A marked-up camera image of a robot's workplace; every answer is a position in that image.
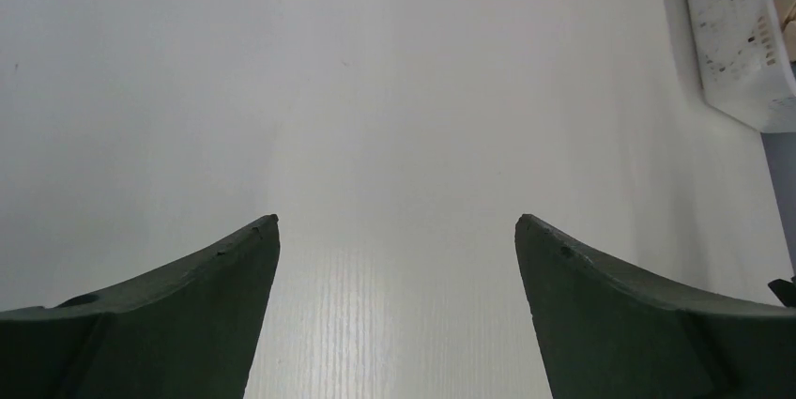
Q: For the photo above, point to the white plastic laundry basket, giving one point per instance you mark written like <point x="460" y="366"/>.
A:
<point x="746" y="71"/>

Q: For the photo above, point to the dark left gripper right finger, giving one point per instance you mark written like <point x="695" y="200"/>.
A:
<point x="609" y="329"/>

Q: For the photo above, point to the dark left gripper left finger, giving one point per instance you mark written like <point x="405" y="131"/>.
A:
<point x="188" y="329"/>

